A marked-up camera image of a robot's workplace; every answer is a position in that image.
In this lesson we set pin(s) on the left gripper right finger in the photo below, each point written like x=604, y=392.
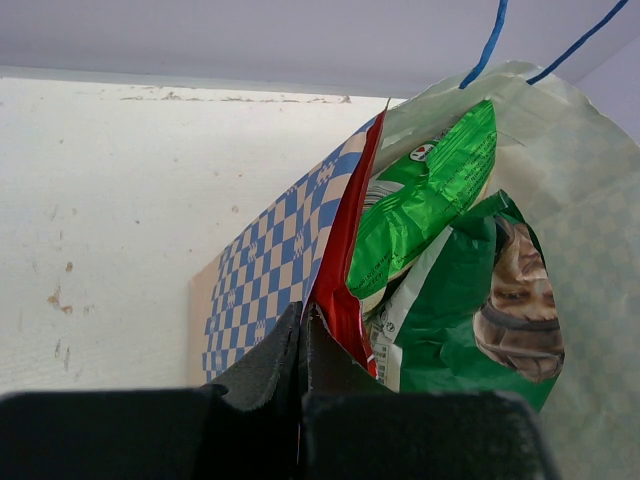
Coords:
x=352, y=427

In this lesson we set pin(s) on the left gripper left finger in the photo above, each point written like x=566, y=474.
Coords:
x=241, y=425

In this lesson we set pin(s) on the red Chuba chips bag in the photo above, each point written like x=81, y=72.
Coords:
x=342, y=310

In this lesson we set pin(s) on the green Real chips bag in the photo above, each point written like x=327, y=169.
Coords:
x=476, y=311

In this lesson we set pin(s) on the green Chuba cassava chips bag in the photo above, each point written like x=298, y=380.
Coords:
x=409, y=203

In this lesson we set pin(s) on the checkered paper bag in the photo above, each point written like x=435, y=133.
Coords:
x=574, y=176

